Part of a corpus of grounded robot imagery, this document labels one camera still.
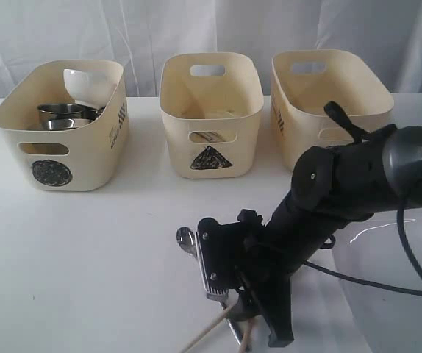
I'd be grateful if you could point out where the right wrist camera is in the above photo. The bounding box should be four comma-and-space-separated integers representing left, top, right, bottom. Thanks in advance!
195, 209, 264, 302

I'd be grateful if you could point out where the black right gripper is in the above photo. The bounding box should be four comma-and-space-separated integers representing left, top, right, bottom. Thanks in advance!
229, 191, 340, 348

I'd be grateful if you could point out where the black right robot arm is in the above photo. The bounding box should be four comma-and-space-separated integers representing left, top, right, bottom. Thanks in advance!
233, 124, 422, 348

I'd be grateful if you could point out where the steel mug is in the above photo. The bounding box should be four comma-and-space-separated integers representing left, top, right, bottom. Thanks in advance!
37, 103, 85, 121
82, 106, 104, 121

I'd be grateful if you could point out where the cream bin with square mark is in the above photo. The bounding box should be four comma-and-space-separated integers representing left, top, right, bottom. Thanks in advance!
271, 49, 395, 170

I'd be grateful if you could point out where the steel fork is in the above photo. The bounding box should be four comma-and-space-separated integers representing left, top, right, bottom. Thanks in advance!
195, 132, 224, 143

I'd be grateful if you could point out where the cream bin with circle mark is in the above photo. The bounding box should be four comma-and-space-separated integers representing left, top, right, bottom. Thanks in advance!
0, 60, 129, 191

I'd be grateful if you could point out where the white plastic bowl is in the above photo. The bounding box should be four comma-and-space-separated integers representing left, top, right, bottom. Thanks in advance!
63, 68, 117, 109

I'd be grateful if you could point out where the steel spoon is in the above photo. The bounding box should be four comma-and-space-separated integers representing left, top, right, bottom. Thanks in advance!
176, 227, 243, 348

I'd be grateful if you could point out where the white square plate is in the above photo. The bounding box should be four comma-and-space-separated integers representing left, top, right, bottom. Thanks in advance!
333, 214, 422, 352

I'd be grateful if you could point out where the cream bin with triangle mark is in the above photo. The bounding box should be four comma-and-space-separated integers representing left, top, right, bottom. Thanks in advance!
160, 52, 264, 179

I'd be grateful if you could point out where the steel bowl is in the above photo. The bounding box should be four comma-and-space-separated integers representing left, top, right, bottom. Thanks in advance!
44, 118, 93, 131

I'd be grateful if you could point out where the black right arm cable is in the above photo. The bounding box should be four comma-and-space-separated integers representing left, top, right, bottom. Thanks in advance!
298, 101, 422, 298

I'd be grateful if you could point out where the white backdrop curtain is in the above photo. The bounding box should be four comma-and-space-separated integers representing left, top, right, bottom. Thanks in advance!
0, 1, 422, 97

